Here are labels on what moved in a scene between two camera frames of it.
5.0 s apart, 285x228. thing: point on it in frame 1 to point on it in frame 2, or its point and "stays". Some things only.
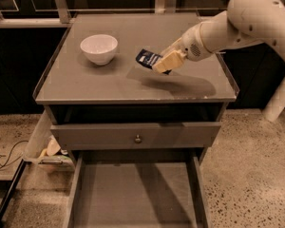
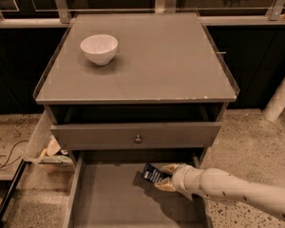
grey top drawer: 136,137 stays
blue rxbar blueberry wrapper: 148,59 to 155,174
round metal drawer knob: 138,140 stays
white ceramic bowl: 99,48 stays
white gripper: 191,47 to 181,178
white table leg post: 280,98 stays
